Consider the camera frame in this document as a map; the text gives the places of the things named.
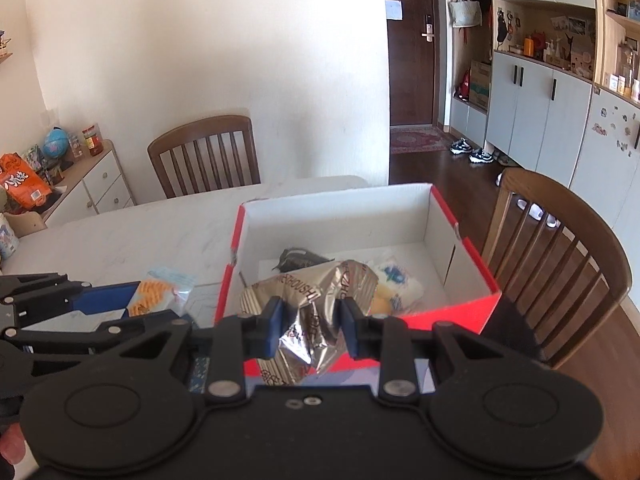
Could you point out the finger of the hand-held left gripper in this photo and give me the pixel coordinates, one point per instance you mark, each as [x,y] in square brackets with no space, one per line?
[75,336]
[105,297]

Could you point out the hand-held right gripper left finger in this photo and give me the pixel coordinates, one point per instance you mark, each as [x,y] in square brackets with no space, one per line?
[275,325]

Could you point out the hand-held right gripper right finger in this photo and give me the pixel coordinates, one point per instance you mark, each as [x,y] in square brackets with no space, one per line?
[350,330]

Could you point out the yellow plastic toy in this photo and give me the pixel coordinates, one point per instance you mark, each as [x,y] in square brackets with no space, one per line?
[382,304]

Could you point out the orange and white packet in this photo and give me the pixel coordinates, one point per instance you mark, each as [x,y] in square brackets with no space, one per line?
[152,292]

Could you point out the silver foil snack bag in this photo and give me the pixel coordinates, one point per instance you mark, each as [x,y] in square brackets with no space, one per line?
[320,285]

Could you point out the black snack packet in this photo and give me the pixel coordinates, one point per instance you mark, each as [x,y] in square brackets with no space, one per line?
[300,259]

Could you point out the red cardboard box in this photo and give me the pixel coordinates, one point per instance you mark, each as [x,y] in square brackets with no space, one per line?
[465,315]

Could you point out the white patterned desktop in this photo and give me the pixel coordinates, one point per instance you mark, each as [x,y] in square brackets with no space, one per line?
[150,230]

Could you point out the person's left hand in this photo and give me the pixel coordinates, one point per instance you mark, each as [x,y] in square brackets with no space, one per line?
[10,447]

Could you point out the white sideboard cabinet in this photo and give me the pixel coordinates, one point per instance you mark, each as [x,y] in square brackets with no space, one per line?
[107,180]

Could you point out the orange snack bag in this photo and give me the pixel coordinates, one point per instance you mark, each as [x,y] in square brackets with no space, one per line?
[22,182]

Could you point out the small glass jar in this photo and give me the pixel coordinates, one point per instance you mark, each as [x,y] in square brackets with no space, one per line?
[76,149]

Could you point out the colourful printed box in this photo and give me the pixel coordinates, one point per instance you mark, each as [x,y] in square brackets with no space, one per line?
[34,158]

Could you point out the red jar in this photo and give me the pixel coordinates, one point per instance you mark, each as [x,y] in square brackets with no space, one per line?
[92,141]

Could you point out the blue globe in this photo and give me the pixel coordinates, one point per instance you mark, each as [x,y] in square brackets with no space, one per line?
[56,141]

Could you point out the wooden dining chair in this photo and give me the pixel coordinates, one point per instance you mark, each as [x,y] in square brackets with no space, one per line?
[575,205]
[200,127]

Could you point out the patterned red rug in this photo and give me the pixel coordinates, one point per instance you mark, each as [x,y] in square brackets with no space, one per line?
[417,141]

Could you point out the dark sneaker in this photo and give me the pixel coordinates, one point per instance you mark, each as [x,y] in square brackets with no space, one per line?
[460,146]
[481,156]

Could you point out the white slipper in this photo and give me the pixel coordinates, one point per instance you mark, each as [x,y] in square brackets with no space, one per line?
[551,220]
[529,208]

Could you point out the dark brown door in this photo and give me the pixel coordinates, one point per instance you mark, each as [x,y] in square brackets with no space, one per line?
[410,75]

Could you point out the red bag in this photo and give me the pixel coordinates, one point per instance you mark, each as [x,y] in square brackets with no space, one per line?
[464,86]

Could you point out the cardboard storage box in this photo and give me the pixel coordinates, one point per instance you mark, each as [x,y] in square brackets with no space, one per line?
[480,85]

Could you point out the white refrigerator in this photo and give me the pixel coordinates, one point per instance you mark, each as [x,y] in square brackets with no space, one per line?
[610,160]

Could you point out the white paper sheet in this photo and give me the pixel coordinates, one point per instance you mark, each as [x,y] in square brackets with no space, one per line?
[394,10]

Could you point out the orange bottle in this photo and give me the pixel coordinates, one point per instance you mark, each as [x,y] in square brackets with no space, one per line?
[528,47]

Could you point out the hanging grey tote bag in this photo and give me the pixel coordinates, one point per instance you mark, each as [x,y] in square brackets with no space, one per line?
[465,12]

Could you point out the black hanging figure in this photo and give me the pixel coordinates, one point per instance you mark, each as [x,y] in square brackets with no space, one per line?
[501,27]

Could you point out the hanging dark bag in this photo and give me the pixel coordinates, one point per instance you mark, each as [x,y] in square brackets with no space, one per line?
[482,0]

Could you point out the wooden wall shelf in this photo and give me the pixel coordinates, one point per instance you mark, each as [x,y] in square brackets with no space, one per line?
[4,50]

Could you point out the grey wall cabinet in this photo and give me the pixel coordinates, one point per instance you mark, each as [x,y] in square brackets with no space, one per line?
[525,110]

